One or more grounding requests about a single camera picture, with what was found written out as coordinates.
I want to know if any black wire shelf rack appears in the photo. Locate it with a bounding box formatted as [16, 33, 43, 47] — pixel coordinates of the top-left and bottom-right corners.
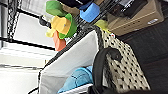
[0, 0, 134, 46]

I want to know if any brown cardboard box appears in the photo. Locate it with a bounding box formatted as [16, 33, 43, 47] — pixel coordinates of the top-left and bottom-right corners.
[106, 0, 165, 37]

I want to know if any salmon orange toy block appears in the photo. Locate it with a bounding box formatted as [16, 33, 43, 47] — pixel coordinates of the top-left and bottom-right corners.
[52, 30, 68, 52]

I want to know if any brown plush toy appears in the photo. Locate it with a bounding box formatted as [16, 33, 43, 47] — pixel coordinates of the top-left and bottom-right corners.
[66, 3, 83, 16]

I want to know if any black small case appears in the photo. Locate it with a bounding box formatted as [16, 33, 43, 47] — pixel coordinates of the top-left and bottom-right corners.
[109, 0, 148, 18]

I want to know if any blue toy cup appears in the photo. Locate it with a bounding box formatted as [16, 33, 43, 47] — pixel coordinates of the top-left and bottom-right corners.
[79, 1, 102, 24]

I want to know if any yellow orange toy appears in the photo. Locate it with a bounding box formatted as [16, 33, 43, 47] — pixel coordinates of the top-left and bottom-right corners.
[45, 13, 78, 40]

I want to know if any yellow green toy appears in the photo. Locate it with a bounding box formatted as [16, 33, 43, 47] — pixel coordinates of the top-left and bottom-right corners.
[94, 19, 113, 35]

